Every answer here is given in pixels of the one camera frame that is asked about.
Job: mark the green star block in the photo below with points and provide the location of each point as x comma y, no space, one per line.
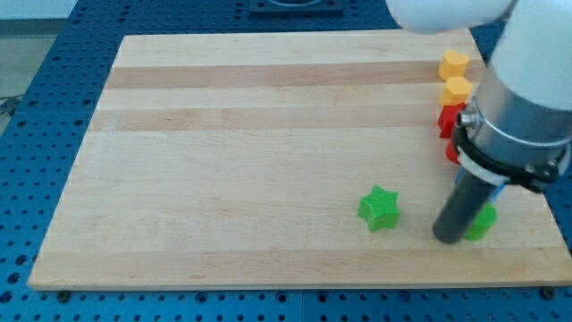
379,209

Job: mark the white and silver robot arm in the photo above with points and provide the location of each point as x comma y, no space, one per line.
524,100

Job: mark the red star block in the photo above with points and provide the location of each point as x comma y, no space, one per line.
447,119

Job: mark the green circle block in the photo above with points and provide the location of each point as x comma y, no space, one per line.
484,221

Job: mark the light wooden board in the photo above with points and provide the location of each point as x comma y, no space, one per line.
235,161

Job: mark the yellow pentagon block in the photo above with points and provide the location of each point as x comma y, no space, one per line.
457,89

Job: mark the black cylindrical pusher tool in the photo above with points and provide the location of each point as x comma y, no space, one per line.
469,196

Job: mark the yellow heart block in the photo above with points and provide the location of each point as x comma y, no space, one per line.
453,64

